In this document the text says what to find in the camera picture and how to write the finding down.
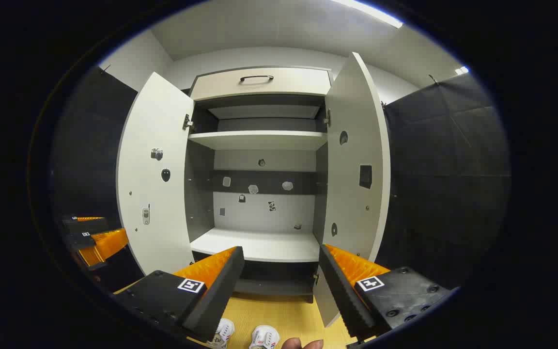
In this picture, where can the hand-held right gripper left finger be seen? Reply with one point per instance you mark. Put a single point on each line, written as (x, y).
(221, 291)

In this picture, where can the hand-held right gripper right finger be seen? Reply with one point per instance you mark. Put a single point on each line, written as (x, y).
(342, 295)

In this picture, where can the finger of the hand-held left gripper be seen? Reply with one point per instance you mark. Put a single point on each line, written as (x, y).
(85, 225)
(104, 245)

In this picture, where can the white shoe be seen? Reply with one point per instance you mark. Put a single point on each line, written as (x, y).
(264, 337)
(223, 332)

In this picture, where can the white shoe cabinet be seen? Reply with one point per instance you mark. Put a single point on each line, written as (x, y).
(259, 245)

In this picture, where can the metal door hinge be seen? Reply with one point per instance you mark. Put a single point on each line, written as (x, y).
(316, 279)
(327, 118)
(188, 122)

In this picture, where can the white cabinet drawer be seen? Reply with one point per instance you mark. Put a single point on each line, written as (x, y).
(298, 82)

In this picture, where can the small ceiling light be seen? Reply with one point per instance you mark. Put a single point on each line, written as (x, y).
(462, 70)

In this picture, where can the long ceiling light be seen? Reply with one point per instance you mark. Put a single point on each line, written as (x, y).
(371, 12)

